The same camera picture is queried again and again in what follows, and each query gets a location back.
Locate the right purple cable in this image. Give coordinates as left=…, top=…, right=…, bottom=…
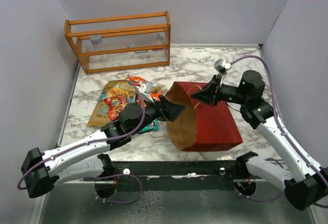
left=230, top=55, right=328, bottom=209

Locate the orange wooden rack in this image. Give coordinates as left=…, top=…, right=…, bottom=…
left=64, top=11, right=171, bottom=74

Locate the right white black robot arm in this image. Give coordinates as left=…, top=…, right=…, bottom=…
left=190, top=70, right=327, bottom=211

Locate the teal Fox's candy bag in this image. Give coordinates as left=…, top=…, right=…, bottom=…
left=138, top=120, right=159, bottom=134

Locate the gold teal chips bag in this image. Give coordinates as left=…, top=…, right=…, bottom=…
left=87, top=80, right=137, bottom=127

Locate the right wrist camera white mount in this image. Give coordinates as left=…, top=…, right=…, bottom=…
left=214, top=58, right=232, bottom=75

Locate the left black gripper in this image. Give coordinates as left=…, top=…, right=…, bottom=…
left=131, top=94, right=186, bottom=136

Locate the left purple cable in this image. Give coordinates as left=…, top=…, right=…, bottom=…
left=17, top=80, right=146, bottom=205

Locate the orange silver snack packet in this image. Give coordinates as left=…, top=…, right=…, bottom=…
left=151, top=86, right=163, bottom=101

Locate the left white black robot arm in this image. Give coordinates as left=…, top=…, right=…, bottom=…
left=17, top=96, right=186, bottom=198

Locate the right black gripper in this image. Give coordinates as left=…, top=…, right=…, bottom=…
left=191, top=73, right=249, bottom=107

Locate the small patterned cup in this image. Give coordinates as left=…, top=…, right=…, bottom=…
left=89, top=35, right=103, bottom=46

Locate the orange white snack packet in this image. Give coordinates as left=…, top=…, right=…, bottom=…
left=127, top=74, right=146, bottom=87

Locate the red pretzel snack bag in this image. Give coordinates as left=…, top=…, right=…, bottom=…
left=104, top=94, right=128, bottom=121

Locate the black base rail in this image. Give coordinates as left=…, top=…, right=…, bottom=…
left=96, top=160, right=250, bottom=192

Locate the red brown paper bag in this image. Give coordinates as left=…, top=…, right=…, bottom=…
left=165, top=82, right=243, bottom=152

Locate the purple cable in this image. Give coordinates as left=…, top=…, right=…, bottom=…
left=230, top=55, right=328, bottom=209
left=17, top=80, right=146, bottom=205

